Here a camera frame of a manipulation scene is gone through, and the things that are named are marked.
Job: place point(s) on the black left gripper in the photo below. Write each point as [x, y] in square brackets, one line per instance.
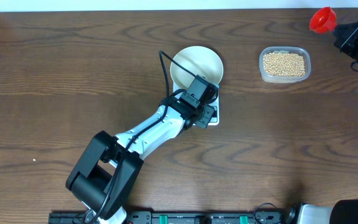
[204, 121]

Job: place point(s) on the red plastic scoop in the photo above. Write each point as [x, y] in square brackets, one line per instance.
[324, 20]

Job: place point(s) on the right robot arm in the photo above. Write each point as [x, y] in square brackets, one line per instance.
[345, 211]

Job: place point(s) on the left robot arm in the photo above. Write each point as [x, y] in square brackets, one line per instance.
[107, 170]

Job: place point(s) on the white digital kitchen scale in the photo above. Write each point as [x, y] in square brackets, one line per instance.
[215, 117]

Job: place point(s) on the cream bowl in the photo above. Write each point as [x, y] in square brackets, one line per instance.
[198, 60]

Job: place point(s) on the clear plastic container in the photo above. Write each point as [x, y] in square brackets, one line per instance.
[285, 80]

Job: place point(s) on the soybeans pile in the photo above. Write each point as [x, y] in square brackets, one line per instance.
[284, 64]

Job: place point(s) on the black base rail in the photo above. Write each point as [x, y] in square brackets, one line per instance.
[144, 217]

